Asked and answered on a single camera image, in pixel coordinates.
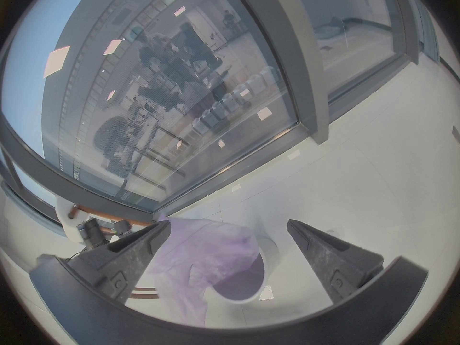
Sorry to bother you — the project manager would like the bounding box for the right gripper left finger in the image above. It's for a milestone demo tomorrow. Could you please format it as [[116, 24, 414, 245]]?
[[68, 221, 172, 305]]

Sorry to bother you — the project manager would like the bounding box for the white cushioned wooden chair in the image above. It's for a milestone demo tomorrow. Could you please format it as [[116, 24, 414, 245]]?
[[56, 196, 160, 299]]

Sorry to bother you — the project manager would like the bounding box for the purple plastic bag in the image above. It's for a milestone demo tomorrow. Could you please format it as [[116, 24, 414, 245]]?
[[145, 212, 267, 327]]

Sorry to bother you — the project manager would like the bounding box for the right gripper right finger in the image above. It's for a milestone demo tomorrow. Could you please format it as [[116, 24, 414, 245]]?
[[287, 219, 385, 306]]

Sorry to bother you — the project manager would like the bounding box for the pale blue curtain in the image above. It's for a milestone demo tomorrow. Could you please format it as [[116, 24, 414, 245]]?
[[413, 0, 443, 62]]

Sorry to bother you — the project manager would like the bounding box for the white trash bin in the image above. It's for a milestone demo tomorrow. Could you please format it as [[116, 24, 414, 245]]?
[[212, 221, 282, 304]]

